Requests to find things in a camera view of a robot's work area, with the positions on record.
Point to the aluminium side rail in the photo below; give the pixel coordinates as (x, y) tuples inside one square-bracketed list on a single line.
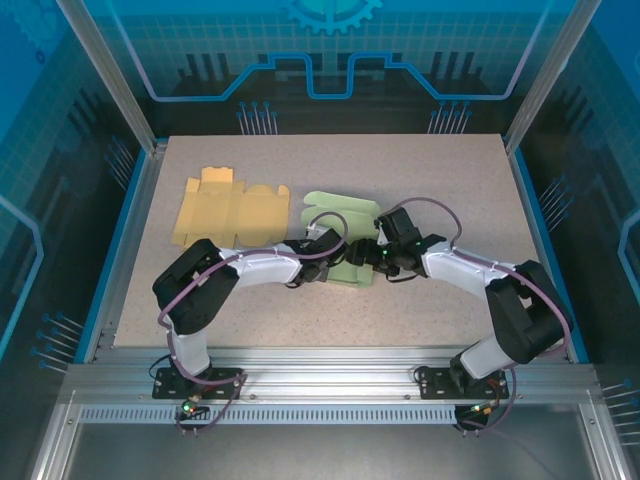
[(127, 250)]

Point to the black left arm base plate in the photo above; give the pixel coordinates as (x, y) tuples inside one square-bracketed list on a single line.
[(165, 385)]

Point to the aluminium frame rail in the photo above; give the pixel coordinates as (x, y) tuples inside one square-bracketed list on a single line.
[(325, 380)]

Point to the green paper box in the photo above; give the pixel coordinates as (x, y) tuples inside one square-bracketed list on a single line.
[(340, 210)]

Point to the yellow paper box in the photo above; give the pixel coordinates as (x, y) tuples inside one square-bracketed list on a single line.
[(225, 215)]

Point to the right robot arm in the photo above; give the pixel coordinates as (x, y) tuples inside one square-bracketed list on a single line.
[(460, 270)]

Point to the grey metal shelf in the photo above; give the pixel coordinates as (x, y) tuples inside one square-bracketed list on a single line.
[(325, 455)]

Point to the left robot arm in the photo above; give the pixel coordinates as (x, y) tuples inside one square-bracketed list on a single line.
[(265, 265)]

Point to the blue side rail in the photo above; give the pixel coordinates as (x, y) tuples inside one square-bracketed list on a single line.
[(546, 250)]

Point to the aluminium frame post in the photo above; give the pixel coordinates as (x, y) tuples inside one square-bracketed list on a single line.
[(114, 75), (549, 75)]

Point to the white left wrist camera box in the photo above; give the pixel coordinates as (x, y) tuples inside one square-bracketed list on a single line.
[(315, 231)]

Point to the blue printed backdrop panel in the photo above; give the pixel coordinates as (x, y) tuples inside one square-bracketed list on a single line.
[(325, 30)]

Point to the blue printed side panel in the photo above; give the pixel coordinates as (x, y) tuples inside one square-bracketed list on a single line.
[(40, 150), (600, 150)]

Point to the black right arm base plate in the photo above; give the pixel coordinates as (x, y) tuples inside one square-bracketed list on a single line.
[(432, 385)]

